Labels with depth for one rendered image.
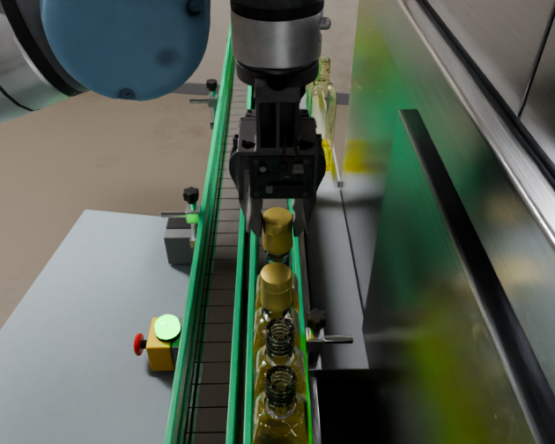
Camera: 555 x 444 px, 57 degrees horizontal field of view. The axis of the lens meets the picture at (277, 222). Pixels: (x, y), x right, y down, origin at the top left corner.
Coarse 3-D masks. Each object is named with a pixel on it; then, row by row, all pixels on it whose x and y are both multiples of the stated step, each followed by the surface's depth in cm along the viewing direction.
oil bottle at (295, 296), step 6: (258, 276) 66; (294, 276) 65; (258, 282) 65; (294, 282) 64; (258, 288) 64; (294, 288) 64; (258, 294) 63; (294, 294) 63; (258, 300) 63; (294, 300) 63; (258, 306) 64; (294, 306) 64
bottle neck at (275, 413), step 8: (272, 368) 48; (280, 368) 48; (288, 368) 48; (272, 376) 49; (280, 376) 49; (288, 376) 49; (296, 376) 48; (272, 384) 47; (280, 384) 50; (288, 384) 47; (296, 384) 48; (272, 392) 47; (280, 392) 47; (288, 392) 47; (272, 400) 48; (280, 400) 47; (288, 400) 48; (272, 408) 49; (280, 408) 48; (288, 408) 49; (272, 416) 50; (280, 416) 49; (288, 416) 50
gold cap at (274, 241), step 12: (264, 216) 58; (276, 216) 58; (288, 216) 58; (264, 228) 58; (276, 228) 57; (288, 228) 57; (264, 240) 59; (276, 240) 58; (288, 240) 58; (276, 252) 59
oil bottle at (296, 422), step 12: (264, 396) 52; (300, 396) 52; (264, 408) 51; (300, 408) 51; (264, 420) 50; (276, 420) 50; (288, 420) 50; (300, 420) 50; (264, 432) 50; (276, 432) 49; (288, 432) 50; (300, 432) 50
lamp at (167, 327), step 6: (162, 318) 90; (168, 318) 90; (174, 318) 90; (156, 324) 89; (162, 324) 89; (168, 324) 89; (174, 324) 89; (156, 330) 89; (162, 330) 88; (168, 330) 88; (174, 330) 89; (180, 330) 90; (156, 336) 90; (162, 336) 88; (168, 336) 88; (174, 336) 89
